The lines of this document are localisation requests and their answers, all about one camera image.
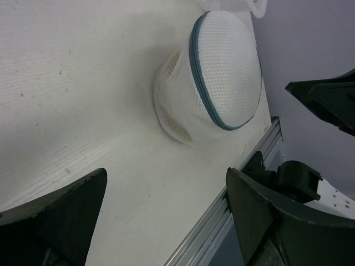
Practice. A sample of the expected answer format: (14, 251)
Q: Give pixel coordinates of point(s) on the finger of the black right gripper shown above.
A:
(331, 100)

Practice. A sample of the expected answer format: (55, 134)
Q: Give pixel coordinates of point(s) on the white plastic basket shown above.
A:
(256, 7)

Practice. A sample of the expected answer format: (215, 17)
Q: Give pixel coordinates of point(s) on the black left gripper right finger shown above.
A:
(273, 229)

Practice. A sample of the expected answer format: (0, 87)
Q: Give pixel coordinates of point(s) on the white mesh laundry bag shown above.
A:
(212, 86)

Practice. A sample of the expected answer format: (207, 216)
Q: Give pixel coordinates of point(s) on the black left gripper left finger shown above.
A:
(57, 228)

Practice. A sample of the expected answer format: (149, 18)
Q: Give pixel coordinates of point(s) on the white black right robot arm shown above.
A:
(305, 185)

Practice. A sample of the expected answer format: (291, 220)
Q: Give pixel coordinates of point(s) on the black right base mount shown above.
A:
(256, 170)

